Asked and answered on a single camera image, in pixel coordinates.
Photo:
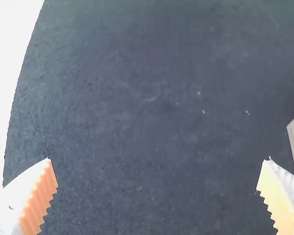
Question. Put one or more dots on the black mat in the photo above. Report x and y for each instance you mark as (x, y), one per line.
(149, 110)

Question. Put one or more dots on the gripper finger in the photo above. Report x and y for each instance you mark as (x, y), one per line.
(284, 203)
(27, 203)

